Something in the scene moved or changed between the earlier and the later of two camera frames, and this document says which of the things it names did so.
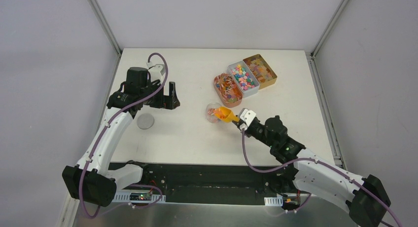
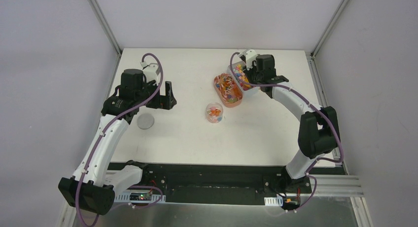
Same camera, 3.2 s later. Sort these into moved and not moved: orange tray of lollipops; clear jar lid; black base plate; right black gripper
Moved: right black gripper
Not moved: clear jar lid; orange tray of lollipops; black base plate
